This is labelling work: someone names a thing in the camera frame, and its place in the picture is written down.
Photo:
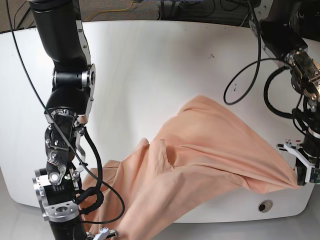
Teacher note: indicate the right table grommet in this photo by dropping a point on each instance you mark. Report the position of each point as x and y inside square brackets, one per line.
[265, 206]

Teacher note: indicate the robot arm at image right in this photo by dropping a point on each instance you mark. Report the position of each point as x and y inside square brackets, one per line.
[282, 24]

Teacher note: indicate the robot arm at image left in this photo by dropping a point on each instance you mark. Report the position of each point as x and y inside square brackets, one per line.
[58, 186]

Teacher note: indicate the wrist camera, image-right gripper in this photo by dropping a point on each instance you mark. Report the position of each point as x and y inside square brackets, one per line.
[315, 176]

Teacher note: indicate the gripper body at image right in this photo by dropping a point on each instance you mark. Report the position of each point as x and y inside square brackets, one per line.
[308, 152]

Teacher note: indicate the peach t-shirt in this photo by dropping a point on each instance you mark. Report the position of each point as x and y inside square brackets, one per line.
[203, 152]

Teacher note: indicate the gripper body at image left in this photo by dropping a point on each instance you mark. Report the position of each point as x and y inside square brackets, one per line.
[74, 230]

